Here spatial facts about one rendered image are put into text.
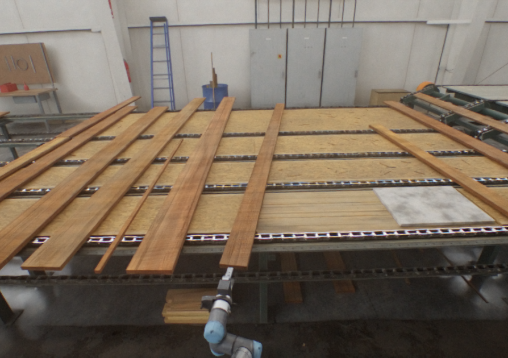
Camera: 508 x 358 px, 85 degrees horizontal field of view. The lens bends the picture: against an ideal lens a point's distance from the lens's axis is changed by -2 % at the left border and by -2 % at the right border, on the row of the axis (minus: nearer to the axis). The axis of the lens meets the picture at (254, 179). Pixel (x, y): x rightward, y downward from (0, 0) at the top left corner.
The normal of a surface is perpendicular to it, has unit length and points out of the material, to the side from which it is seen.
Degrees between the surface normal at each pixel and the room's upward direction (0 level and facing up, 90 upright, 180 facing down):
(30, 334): 0
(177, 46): 86
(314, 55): 90
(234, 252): 0
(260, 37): 90
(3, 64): 90
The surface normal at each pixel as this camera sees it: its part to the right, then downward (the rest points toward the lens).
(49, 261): -0.02, -0.89
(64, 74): 0.04, 0.45
